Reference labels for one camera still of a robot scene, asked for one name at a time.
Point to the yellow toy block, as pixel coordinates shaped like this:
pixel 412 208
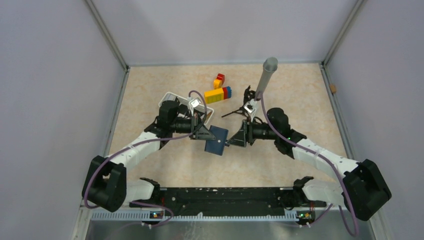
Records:
pixel 213 96

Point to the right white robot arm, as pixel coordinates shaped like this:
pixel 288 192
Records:
pixel 358 185

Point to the black mini tripod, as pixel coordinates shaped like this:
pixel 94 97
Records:
pixel 247 97

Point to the small orange toy block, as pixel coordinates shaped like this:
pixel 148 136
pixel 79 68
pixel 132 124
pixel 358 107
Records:
pixel 217 84

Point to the red blue toy block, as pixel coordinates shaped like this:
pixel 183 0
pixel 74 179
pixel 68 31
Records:
pixel 227 92

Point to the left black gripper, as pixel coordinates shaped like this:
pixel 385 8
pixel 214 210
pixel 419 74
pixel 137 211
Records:
pixel 202 132

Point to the blue leather card holder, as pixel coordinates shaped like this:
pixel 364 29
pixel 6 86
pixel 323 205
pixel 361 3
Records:
pixel 217 146

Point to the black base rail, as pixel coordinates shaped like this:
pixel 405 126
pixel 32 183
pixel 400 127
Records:
pixel 231 201

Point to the small brown wall object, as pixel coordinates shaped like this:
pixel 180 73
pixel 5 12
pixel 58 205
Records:
pixel 332 88

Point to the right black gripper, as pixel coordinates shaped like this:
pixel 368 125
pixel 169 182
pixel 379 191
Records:
pixel 239 139

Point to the grey microphone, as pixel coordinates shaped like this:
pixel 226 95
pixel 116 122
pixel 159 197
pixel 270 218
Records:
pixel 269 66

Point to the white rectangular tray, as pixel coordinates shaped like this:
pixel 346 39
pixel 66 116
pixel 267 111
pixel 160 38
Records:
pixel 183 106

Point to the small red toy block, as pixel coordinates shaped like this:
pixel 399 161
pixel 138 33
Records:
pixel 220 77

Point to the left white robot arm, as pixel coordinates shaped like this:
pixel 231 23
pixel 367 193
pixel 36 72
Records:
pixel 106 180

